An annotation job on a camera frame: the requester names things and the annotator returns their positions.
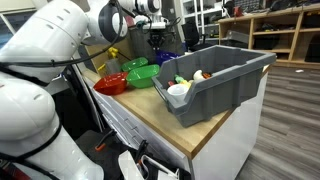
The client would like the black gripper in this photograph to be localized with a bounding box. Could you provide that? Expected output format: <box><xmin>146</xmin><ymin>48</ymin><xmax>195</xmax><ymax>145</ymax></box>
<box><xmin>147</xmin><ymin>28</ymin><xmax>167</xmax><ymax>51</ymax></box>

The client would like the blue plastic bowl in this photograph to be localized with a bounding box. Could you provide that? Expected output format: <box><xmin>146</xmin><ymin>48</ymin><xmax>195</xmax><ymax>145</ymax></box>
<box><xmin>154</xmin><ymin>49</ymin><xmax>183</xmax><ymax>67</ymax></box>

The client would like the white bear plush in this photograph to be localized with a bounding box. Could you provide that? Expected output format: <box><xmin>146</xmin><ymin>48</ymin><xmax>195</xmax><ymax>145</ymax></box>
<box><xmin>192</xmin><ymin>69</ymin><xmax>206</xmax><ymax>83</ymax></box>

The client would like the green plastic bowl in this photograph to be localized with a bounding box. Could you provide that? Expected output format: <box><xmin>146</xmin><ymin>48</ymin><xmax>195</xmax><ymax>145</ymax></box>
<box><xmin>120</xmin><ymin>56</ymin><xmax>149</xmax><ymax>73</ymax></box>
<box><xmin>125</xmin><ymin>64</ymin><xmax>161</xmax><ymax>90</ymax></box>

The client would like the red plastic bowl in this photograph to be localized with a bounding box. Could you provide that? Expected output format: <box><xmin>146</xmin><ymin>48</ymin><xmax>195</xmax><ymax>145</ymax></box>
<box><xmin>92</xmin><ymin>71</ymin><xmax>130</xmax><ymax>97</ymax></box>

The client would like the grey plastic tub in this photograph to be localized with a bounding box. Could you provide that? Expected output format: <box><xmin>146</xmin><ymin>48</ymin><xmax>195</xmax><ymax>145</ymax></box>
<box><xmin>151</xmin><ymin>44</ymin><xmax>278</xmax><ymax>129</ymax></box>

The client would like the grey fabric basket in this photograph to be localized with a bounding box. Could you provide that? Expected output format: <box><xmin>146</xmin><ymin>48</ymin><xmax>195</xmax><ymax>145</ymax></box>
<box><xmin>129</xmin><ymin>24</ymin><xmax>186</xmax><ymax>56</ymax></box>

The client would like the black office chair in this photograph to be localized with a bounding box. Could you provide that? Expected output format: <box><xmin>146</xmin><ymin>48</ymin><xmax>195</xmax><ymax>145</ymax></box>
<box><xmin>181</xmin><ymin>21</ymin><xmax>215</xmax><ymax>53</ymax></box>

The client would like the green toy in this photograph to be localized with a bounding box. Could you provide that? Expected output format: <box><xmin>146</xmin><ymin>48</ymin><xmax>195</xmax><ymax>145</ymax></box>
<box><xmin>173</xmin><ymin>73</ymin><xmax>186</xmax><ymax>85</ymax></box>

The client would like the yellow clamp bundle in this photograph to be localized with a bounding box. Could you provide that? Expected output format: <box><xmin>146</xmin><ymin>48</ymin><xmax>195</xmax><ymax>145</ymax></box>
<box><xmin>107</xmin><ymin>46</ymin><xmax>120</xmax><ymax>61</ymax></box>

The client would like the silver metal cylinder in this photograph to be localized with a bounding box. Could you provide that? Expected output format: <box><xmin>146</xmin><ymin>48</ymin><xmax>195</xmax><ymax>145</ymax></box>
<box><xmin>105</xmin><ymin>58</ymin><xmax>122</xmax><ymax>75</ymax></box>

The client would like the white plastic cup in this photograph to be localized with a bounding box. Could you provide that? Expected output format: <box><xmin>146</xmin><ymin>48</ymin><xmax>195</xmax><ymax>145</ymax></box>
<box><xmin>167</xmin><ymin>83</ymin><xmax>190</xmax><ymax>103</ymax></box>

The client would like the white shelf unit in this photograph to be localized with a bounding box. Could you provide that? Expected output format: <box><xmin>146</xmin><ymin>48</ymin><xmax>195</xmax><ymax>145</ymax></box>
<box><xmin>181</xmin><ymin>0</ymin><xmax>225</xmax><ymax>38</ymax></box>

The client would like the cardboard box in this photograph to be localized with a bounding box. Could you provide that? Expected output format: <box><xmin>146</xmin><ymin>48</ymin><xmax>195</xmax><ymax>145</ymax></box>
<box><xmin>84</xmin><ymin>33</ymin><xmax>136</xmax><ymax>78</ymax></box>

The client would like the black orange clamp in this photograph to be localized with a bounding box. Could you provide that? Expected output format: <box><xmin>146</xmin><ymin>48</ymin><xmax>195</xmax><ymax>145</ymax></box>
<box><xmin>134</xmin><ymin>139</ymin><xmax>150</xmax><ymax>165</ymax></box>
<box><xmin>94</xmin><ymin>129</ymin><xmax>118</xmax><ymax>152</ymax></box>

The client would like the wooden shelf unit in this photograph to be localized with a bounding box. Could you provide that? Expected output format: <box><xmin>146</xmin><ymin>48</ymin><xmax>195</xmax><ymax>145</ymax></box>
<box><xmin>218</xmin><ymin>3</ymin><xmax>320</xmax><ymax>70</ymax></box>

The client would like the white drawer cabinet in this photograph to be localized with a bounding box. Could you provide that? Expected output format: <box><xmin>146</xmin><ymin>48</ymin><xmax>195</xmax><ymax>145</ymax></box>
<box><xmin>81</xmin><ymin>71</ymin><xmax>270</xmax><ymax>180</ymax></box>

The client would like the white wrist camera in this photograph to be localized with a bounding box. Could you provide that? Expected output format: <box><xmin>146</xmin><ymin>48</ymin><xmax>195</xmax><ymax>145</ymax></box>
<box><xmin>141</xmin><ymin>21</ymin><xmax>167</xmax><ymax>31</ymax></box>

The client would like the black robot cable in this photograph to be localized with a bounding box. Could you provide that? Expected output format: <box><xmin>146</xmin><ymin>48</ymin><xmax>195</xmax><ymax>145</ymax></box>
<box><xmin>0</xmin><ymin>0</ymin><xmax>126</xmax><ymax>88</ymax></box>

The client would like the white plastic bracket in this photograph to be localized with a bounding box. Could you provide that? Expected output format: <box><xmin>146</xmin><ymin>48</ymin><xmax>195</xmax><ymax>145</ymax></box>
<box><xmin>117</xmin><ymin>149</ymin><xmax>180</xmax><ymax>180</ymax></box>

